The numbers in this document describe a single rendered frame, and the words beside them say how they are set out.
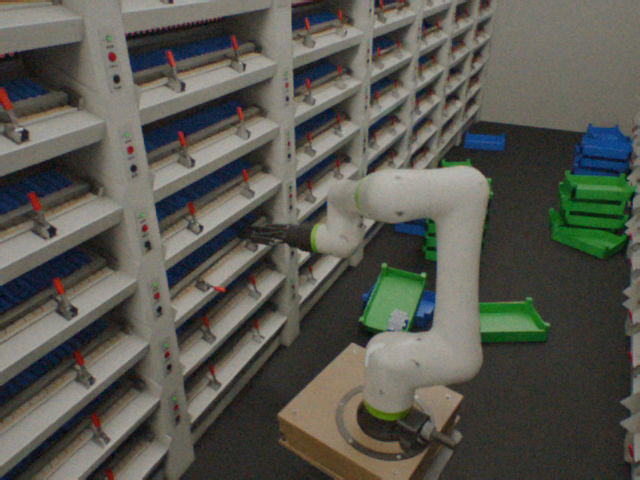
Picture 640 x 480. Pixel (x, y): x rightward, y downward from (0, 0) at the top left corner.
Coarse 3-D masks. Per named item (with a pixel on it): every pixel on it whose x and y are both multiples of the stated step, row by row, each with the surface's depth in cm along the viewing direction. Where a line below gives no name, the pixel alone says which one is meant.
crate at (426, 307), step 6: (378, 276) 255; (372, 288) 251; (366, 294) 242; (426, 294) 250; (432, 294) 248; (366, 300) 242; (426, 300) 251; (432, 300) 250; (420, 306) 247; (426, 306) 247; (432, 306) 247; (420, 312) 243; (426, 312) 230; (432, 312) 238; (420, 318) 233; (426, 318) 231; (414, 324) 236; (420, 324) 234; (426, 324) 233
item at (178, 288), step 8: (264, 216) 195; (256, 224) 190; (264, 224) 194; (240, 240) 181; (224, 248) 175; (232, 248) 178; (216, 256) 171; (224, 256) 175; (208, 264) 167; (200, 272) 164; (184, 280) 159; (192, 280) 161; (176, 288) 156; (184, 288) 158; (176, 296) 155
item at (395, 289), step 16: (384, 272) 243; (400, 272) 241; (384, 288) 242; (400, 288) 240; (416, 288) 239; (368, 304) 233; (384, 304) 237; (400, 304) 236; (416, 304) 229; (368, 320) 234; (384, 320) 233
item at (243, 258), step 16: (256, 208) 198; (240, 256) 178; (256, 256) 184; (192, 272) 166; (224, 272) 170; (240, 272) 178; (192, 288) 161; (176, 304) 154; (192, 304) 156; (176, 320) 150
